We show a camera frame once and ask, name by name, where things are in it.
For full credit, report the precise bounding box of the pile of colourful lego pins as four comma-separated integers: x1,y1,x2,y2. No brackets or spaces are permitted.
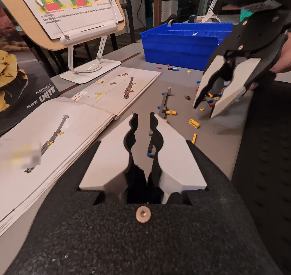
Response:
196,80,228,111

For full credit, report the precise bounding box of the wooden post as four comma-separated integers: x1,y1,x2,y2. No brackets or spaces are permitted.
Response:
153,0,162,27

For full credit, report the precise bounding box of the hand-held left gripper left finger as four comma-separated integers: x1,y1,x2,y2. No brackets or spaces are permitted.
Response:
79,113,139,203

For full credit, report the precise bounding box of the white document stand wooden board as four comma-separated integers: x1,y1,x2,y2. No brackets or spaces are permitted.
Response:
0,0,126,84

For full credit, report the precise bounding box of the yellow car lego box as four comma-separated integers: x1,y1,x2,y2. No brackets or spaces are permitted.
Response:
0,0,60,137

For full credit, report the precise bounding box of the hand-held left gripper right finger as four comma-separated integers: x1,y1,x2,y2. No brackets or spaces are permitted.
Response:
149,112,207,203

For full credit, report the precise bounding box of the grey lego beam assembly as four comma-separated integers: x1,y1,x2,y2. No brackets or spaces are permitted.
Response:
147,87,177,158

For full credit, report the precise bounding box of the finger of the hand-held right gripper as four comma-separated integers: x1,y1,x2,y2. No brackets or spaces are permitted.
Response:
209,57,262,119
192,55,236,109

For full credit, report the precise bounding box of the white cabinet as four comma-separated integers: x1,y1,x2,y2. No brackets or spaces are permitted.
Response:
162,0,179,26

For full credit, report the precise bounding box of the blue plastic bin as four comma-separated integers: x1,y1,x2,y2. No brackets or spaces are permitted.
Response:
140,22,233,71

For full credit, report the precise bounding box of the teal plastic container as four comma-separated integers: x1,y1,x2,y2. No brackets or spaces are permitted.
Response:
240,9,253,23

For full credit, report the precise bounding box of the background white document stand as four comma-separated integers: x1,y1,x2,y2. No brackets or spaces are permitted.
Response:
201,0,221,23

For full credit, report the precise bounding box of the white lego instruction booklet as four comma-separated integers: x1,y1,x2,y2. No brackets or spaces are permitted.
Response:
0,66,162,234

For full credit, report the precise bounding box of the person's right hand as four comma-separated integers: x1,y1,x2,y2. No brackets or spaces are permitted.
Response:
248,32,291,91

